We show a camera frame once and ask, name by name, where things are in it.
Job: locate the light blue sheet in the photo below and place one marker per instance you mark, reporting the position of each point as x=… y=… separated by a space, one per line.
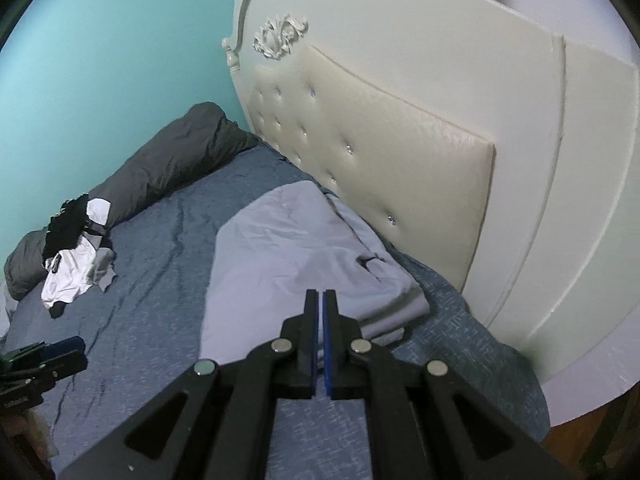
x=4 y=310

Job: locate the grey shirt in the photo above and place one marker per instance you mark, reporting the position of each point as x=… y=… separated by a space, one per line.
x=105 y=265

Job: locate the light grey jacket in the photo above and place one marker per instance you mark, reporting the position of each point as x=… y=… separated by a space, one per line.
x=280 y=250

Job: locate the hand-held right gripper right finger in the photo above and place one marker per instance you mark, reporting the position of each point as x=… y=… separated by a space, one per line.
x=327 y=350

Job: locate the white cloth piece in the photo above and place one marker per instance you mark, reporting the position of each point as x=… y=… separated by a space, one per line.
x=99 y=211

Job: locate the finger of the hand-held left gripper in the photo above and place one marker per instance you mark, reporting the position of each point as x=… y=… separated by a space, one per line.
x=67 y=346
x=62 y=364

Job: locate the dark grey duvet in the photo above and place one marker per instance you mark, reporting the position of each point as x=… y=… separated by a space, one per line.
x=175 y=155

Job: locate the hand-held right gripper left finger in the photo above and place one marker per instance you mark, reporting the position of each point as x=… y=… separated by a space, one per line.
x=313 y=350

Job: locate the cream tufted headboard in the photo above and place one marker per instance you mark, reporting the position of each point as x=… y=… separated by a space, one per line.
x=400 y=135

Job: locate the blue bed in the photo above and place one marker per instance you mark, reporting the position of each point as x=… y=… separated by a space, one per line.
x=150 y=285

